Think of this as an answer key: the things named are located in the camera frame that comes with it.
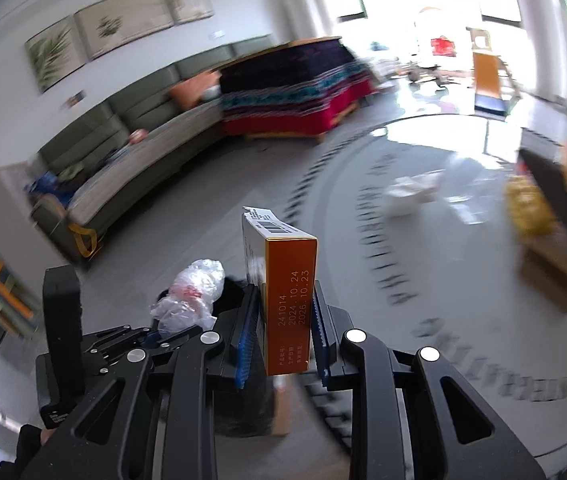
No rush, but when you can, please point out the white plastic bag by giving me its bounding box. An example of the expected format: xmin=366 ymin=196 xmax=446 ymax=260
xmin=150 ymin=259 xmax=226 ymax=337

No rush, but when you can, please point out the orange white cardboard box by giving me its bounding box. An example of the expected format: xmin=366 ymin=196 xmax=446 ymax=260
xmin=242 ymin=206 xmax=318 ymax=376

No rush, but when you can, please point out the crumpled white paper trash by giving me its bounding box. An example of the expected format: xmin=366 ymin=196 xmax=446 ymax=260
xmin=382 ymin=170 xmax=444 ymax=218

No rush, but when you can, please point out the colourful bookshelf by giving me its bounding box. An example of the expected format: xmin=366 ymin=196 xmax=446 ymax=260
xmin=0 ymin=260 xmax=40 ymax=338

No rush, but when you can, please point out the round grey printed rug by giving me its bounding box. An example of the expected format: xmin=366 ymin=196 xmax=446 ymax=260
xmin=285 ymin=115 xmax=567 ymax=474

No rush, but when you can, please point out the white side cabinet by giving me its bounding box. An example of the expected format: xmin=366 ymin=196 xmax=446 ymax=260
xmin=0 ymin=162 xmax=67 ymax=297

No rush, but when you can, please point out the green curved sofa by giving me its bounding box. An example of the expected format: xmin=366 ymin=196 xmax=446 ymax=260
xmin=28 ymin=35 xmax=274 ymax=263

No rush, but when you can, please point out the brown cardboard box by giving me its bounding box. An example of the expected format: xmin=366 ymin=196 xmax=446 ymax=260
xmin=520 ymin=226 xmax=567 ymax=312

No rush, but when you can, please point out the yellow snack bag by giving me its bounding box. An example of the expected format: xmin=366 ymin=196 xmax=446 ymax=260
xmin=505 ymin=174 xmax=556 ymax=237

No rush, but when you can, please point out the orange cushion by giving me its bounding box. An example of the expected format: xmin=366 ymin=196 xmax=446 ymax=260
xmin=167 ymin=70 xmax=220 ymax=112

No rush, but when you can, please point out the orange children slide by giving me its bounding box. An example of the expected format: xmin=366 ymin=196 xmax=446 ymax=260
xmin=468 ymin=27 xmax=521 ymax=119

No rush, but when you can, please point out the bed with patterned blanket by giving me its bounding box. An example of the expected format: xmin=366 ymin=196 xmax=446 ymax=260
xmin=219 ymin=37 xmax=373 ymax=138

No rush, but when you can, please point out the red toy seat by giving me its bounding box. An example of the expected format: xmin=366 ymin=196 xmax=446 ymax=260
xmin=431 ymin=36 xmax=457 ymax=58

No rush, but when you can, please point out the white floor air conditioner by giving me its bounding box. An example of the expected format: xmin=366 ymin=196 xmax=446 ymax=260
xmin=285 ymin=0 xmax=326 ymax=40

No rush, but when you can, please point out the left botanical wall painting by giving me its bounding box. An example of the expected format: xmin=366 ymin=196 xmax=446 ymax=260
xmin=25 ymin=16 xmax=87 ymax=93

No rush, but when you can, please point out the middle botanical wall painting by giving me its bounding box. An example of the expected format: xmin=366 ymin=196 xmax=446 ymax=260
xmin=75 ymin=0 xmax=174 ymax=58

